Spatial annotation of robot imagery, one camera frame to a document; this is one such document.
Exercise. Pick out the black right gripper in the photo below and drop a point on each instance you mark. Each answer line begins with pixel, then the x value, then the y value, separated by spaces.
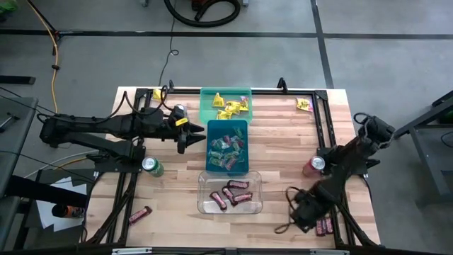
pixel 307 214

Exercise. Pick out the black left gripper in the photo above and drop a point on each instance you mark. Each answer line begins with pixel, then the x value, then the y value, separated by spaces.
pixel 168 127

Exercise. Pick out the clear candy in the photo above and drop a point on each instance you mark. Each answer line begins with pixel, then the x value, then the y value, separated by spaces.
pixel 215 154
pixel 216 143

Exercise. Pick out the pink candy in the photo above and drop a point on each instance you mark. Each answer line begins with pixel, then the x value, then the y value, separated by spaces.
pixel 240 142
pixel 228 139
pixel 230 163

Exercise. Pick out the yellow pink candy bag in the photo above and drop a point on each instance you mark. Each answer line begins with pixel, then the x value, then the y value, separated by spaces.
pixel 244 102

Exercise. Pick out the yellow purple candy bag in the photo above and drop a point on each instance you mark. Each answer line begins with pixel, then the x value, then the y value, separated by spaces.
pixel 304 104

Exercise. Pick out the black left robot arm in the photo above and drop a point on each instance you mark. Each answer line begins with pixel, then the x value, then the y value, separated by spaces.
pixel 88 127

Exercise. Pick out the yellow tape label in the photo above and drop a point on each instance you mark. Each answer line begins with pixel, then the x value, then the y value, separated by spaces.
pixel 181 121

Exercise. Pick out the blue plastic bin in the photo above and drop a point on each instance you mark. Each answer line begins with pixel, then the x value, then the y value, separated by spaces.
pixel 211 129

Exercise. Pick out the green translucent plastic bin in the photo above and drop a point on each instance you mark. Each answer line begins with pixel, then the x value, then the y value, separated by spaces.
pixel 209 113

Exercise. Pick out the silver green soda can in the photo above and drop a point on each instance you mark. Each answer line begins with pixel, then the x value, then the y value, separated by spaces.
pixel 180 109

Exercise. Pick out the red soda can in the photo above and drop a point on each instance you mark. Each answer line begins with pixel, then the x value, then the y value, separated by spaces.
pixel 313 167

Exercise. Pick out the black table clamp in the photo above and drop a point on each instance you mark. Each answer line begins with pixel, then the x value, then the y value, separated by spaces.
pixel 171 85
pixel 282 84

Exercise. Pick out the clear plastic bin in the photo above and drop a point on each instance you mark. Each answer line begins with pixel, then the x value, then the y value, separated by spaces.
pixel 212 209

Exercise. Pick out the orange black bottle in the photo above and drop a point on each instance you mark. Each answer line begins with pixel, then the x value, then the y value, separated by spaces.
pixel 69 212

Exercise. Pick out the black padded beam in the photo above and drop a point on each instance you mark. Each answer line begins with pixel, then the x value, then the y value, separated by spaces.
pixel 42 191

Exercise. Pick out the black stand leg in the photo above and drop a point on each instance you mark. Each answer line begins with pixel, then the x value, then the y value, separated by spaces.
pixel 58 34

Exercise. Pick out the white paper sheets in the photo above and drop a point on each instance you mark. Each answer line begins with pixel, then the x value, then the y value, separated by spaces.
pixel 46 216

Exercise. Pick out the grey side table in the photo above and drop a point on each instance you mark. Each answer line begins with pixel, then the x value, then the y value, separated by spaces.
pixel 17 148

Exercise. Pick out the black flat bar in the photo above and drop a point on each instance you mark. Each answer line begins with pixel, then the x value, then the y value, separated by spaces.
pixel 17 80

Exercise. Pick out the metal hand tool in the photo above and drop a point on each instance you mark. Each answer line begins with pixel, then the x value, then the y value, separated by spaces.
pixel 8 120

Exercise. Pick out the person's foot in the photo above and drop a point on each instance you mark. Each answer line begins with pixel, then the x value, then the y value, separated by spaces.
pixel 7 6

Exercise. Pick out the silver metal bracket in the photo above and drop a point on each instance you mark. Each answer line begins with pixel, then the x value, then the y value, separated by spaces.
pixel 131 251
pixel 329 252

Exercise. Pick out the black aluminium table frame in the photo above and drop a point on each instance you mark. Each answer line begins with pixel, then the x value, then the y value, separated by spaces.
pixel 269 93

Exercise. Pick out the black metal cart frame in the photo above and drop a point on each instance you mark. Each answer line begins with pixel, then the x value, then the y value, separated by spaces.
pixel 417 123

